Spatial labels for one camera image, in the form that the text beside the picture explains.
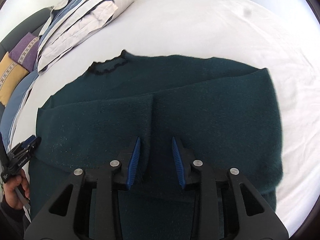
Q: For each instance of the blue striped folded duvet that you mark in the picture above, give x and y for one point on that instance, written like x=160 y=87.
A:
x=58 y=15

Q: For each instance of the grey folded duvet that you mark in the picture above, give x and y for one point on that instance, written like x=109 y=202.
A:
x=88 y=19

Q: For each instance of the white bed sheet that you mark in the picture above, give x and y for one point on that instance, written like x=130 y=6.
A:
x=240 y=30

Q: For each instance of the blue pillow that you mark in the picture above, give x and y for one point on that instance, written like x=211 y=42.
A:
x=14 y=108

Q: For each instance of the yellow patterned cushion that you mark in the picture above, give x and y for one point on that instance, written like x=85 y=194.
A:
x=11 y=75

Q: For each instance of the purple patterned cushion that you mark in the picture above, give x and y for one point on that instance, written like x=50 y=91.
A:
x=25 y=52

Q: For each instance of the dark left sleeve forearm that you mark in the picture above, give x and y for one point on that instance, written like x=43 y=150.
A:
x=15 y=218

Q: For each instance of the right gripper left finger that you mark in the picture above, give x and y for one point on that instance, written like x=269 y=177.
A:
x=88 y=201

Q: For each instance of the dark green knit sweater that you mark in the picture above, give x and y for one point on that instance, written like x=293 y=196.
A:
x=226 y=112

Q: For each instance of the dark grey headboard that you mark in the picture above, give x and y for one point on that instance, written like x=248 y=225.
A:
x=33 y=24

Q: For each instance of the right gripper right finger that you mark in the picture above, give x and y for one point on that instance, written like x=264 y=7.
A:
x=227 y=205

